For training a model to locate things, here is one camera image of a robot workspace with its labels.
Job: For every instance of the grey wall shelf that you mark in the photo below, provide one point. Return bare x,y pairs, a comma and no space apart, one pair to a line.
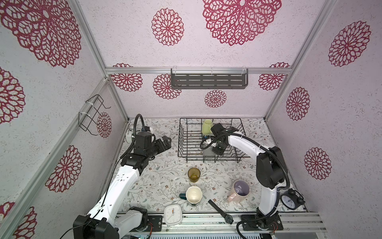
209,81

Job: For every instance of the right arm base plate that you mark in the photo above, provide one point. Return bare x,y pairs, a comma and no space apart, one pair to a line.
272,223

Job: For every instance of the black twin-bell alarm clock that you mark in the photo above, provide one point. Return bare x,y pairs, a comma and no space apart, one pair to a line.
292,199

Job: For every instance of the black wristwatch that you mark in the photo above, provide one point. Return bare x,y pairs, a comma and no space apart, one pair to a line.
227,217

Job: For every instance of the white twin-bell alarm clock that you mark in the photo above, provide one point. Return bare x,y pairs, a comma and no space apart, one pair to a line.
129,135

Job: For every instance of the black wire dish rack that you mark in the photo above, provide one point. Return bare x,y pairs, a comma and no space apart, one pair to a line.
191,137

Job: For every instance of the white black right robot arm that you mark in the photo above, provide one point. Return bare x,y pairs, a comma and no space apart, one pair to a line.
271,169

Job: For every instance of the dark green cream mug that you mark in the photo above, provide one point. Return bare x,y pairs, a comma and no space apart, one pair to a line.
193,195

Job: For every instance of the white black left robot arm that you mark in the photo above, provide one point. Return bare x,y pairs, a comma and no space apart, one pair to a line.
102,222

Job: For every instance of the white square clock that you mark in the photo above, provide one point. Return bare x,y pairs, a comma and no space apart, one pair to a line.
173,215

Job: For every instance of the black wire wall holder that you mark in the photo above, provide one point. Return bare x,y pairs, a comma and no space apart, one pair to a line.
96,121

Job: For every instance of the pink lilac mug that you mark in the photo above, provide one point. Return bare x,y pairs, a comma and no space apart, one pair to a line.
240,190

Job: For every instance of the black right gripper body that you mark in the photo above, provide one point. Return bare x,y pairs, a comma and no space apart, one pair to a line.
220,148

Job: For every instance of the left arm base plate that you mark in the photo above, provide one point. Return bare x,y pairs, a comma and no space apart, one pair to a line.
153,224

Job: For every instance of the grey cream mug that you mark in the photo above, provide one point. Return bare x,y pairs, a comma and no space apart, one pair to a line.
208,152

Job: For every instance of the light green mug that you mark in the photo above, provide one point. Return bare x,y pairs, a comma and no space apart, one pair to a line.
206,127

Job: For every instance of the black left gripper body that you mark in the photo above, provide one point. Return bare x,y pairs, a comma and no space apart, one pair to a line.
157,147

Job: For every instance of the amber glass cup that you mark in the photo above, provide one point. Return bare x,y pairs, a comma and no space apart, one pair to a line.
194,174

